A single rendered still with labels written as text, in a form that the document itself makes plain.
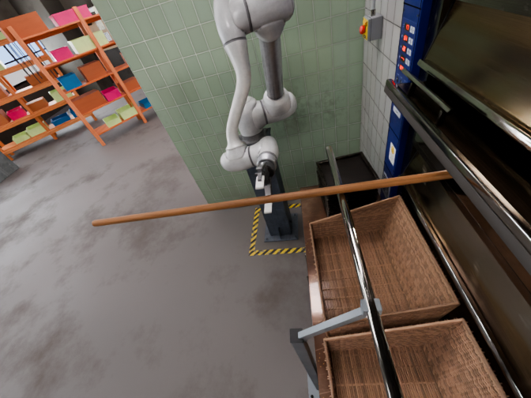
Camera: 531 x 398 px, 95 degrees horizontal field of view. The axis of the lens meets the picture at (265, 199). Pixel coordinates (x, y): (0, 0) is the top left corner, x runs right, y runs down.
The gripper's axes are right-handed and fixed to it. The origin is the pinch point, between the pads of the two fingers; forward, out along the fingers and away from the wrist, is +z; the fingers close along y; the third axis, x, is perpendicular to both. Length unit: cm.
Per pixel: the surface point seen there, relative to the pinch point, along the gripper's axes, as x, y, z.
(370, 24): -58, -30, -85
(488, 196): -51, -24, 32
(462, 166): -51, -24, 22
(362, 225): -43, 54, -24
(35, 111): 576, 51, -438
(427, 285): -59, 44, 18
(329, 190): -24.7, -1.3, 1.3
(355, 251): -28.9, 1.5, 25.4
